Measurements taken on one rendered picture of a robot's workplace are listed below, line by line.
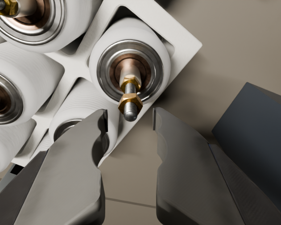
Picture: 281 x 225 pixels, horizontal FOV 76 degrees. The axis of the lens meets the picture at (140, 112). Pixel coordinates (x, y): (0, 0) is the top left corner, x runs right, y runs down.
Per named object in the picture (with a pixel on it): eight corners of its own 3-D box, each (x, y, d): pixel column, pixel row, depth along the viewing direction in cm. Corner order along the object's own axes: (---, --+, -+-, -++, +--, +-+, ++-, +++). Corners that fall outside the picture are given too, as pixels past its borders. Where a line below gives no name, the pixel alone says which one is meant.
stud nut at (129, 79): (117, 81, 18) (117, 84, 17) (131, 72, 17) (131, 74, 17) (129, 96, 19) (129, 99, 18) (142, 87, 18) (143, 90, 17)
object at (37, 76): (67, 30, 34) (16, 53, 19) (77, 78, 39) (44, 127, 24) (16, 31, 34) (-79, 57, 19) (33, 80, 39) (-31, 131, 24)
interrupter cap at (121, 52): (111, 24, 18) (110, 25, 17) (175, 56, 20) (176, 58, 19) (88, 88, 21) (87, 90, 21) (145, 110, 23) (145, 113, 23)
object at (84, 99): (71, 93, 41) (36, 148, 26) (90, 57, 37) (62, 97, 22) (109, 112, 44) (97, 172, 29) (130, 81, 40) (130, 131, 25)
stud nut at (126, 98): (114, 99, 14) (113, 104, 14) (132, 88, 14) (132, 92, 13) (128, 115, 15) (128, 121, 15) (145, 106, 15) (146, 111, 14)
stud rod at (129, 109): (123, 77, 19) (120, 115, 13) (131, 72, 19) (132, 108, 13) (129, 84, 20) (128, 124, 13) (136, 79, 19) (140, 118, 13)
